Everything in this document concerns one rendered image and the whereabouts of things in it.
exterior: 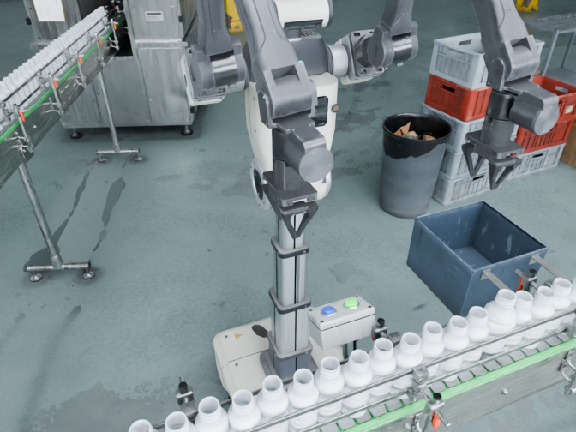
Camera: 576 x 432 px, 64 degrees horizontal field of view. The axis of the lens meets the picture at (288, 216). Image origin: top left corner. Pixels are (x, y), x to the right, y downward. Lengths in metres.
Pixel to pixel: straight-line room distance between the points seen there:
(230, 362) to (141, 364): 0.57
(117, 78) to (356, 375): 3.85
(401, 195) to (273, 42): 2.62
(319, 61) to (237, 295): 1.71
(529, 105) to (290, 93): 0.45
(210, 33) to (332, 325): 0.67
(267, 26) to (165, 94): 3.72
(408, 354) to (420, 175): 2.28
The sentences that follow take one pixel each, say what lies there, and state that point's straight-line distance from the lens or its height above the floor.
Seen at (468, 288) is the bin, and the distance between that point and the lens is 1.58.
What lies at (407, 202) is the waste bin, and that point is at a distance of 3.30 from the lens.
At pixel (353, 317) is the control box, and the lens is 1.08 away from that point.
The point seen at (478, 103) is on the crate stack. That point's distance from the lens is 3.35.
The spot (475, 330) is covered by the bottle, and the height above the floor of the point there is 1.13.
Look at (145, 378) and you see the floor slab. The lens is 2.43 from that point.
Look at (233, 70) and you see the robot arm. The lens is 1.06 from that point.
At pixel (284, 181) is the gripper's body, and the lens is 0.76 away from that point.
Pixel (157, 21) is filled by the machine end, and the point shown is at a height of 1.05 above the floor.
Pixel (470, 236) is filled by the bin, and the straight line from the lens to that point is 1.97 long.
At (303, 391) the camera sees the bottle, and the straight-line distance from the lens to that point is 0.91.
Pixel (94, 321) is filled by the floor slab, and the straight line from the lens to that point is 2.77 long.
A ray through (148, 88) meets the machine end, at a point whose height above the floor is 0.48.
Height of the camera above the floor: 1.90
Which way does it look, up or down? 35 degrees down
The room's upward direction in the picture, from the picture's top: straight up
